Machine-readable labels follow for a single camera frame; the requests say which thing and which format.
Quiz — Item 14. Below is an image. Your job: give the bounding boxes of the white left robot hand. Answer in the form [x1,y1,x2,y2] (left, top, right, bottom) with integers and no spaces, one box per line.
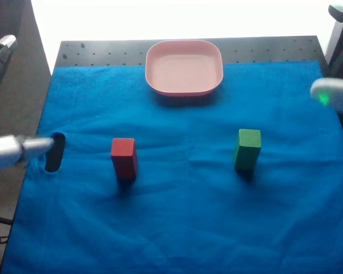
[0,34,54,174]

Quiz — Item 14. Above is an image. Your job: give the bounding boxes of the red block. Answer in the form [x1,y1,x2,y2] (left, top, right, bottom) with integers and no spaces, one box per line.
[110,138,139,181]

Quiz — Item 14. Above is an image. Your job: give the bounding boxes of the green block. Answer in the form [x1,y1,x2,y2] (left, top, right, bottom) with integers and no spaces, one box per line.
[233,128,262,173]

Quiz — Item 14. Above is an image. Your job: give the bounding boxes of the pink plate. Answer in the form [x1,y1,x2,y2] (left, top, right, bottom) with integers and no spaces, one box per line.
[145,39,224,98]

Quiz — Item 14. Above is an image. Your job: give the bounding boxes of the blue cloth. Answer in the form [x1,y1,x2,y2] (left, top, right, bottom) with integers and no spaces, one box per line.
[1,60,343,274]

